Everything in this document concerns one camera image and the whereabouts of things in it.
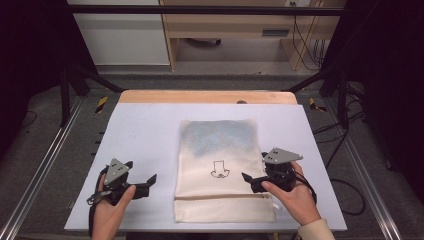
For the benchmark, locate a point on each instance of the white table mat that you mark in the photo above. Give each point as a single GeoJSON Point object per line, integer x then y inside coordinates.
{"type": "Point", "coordinates": [143, 133]}

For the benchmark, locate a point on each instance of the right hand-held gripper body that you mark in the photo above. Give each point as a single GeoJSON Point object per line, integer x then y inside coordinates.
{"type": "Point", "coordinates": [280, 173]}

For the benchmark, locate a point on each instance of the yellow black floor tape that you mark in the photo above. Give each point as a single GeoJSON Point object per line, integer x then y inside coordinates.
{"type": "Point", "coordinates": [101, 104]}
{"type": "Point", "coordinates": [316, 105]}

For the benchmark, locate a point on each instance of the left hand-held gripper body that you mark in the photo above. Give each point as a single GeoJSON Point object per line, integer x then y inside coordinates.
{"type": "Point", "coordinates": [115, 171]}

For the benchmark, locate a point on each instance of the white cabinet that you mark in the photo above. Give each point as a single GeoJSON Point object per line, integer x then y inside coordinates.
{"type": "Point", "coordinates": [123, 36]}

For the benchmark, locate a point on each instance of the black metal stand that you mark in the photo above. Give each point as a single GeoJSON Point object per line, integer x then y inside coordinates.
{"type": "Point", "coordinates": [340, 86]}
{"type": "Point", "coordinates": [75, 83]}

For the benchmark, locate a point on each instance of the person's right hand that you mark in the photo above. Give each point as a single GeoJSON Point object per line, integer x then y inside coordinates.
{"type": "Point", "coordinates": [296, 203]}

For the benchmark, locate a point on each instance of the dark curtain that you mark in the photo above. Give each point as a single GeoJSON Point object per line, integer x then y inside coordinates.
{"type": "Point", "coordinates": [30, 50]}
{"type": "Point", "coordinates": [390, 66]}

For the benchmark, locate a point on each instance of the person's left hand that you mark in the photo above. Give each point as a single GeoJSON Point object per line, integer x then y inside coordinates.
{"type": "Point", "coordinates": [110, 213]}

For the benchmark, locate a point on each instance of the wooden table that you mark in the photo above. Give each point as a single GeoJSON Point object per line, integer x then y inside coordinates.
{"type": "Point", "coordinates": [200, 96]}

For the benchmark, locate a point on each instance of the aluminium floor rail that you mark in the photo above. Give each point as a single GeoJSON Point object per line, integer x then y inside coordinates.
{"type": "Point", "coordinates": [40, 166]}
{"type": "Point", "coordinates": [366, 173]}

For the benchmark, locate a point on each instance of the cream mesh laundry bag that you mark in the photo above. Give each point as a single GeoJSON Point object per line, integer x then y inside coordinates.
{"type": "Point", "coordinates": [220, 206]}

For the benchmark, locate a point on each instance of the black horizontal frame bar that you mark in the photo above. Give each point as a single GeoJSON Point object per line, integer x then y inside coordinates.
{"type": "Point", "coordinates": [200, 9]}

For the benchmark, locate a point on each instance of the wooden desk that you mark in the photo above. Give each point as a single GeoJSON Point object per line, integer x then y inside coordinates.
{"type": "Point", "coordinates": [233, 23]}

